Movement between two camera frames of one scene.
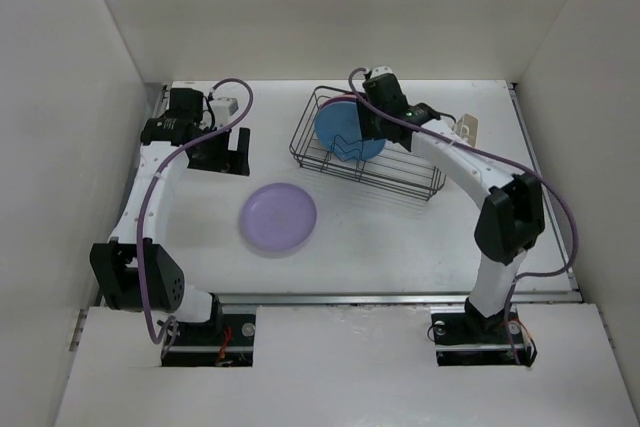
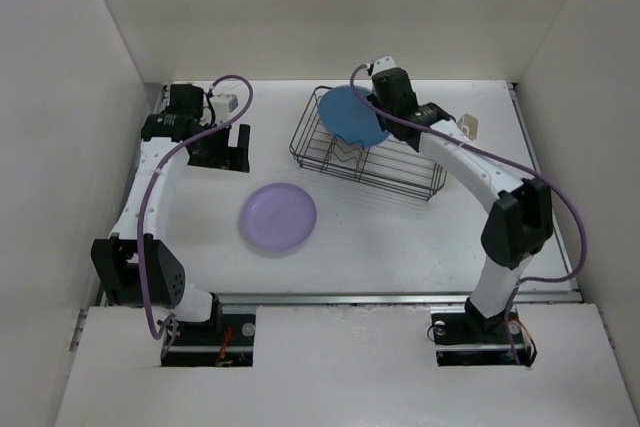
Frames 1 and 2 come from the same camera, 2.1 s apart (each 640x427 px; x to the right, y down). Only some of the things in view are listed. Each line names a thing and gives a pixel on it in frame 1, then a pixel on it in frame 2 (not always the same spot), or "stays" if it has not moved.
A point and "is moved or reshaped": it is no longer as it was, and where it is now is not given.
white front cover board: x=347 y=366 stays
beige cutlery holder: x=467 y=128 stays
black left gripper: x=228 y=161 stays
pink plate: x=339 y=98 -> x=346 y=152
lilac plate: x=278 y=217 stays
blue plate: x=338 y=127 is moved or reshaped
